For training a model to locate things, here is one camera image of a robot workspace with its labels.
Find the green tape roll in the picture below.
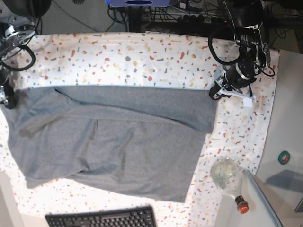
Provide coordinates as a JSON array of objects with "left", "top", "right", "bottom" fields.
[{"left": 278, "top": 150, "right": 291, "bottom": 165}]

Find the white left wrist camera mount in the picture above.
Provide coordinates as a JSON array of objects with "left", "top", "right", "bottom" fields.
[{"left": 213, "top": 80, "right": 256, "bottom": 108}]

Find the grey metal bar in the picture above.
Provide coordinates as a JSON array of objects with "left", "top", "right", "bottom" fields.
[{"left": 243, "top": 170, "right": 283, "bottom": 227}]

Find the black computer keyboard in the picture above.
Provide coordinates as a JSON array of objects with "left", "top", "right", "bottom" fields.
[{"left": 45, "top": 206, "right": 157, "bottom": 227}]

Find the blue box with oval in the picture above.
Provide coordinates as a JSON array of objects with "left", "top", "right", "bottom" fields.
[{"left": 105, "top": 0, "right": 179, "bottom": 7}]

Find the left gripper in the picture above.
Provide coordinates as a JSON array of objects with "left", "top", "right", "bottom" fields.
[{"left": 209, "top": 74, "right": 241, "bottom": 100}]

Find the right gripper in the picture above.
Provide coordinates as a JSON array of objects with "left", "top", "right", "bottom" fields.
[{"left": 0, "top": 82, "right": 16, "bottom": 109}]

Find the clear round glass bottle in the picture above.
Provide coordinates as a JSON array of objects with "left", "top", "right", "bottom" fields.
[{"left": 210, "top": 157, "right": 249, "bottom": 214}]

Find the terrazzo patterned table cloth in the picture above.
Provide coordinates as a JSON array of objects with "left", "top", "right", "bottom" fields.
[{"left": 0, "top": 33, "right": 279, "bottom": 227}]

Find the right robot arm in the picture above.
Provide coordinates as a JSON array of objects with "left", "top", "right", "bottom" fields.
[{"left": 0, "top": 0, "right": 51, "bottom": 109}]

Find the grey t-shirt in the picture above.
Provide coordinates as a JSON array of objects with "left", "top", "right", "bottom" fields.
[{"left": 1, "top": 86, "right": 217, "bottom": 202}]

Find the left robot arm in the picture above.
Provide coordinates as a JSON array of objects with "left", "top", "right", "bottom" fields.
[{"left": 208, "top": 0, "right": 275, "bottom": 100}]

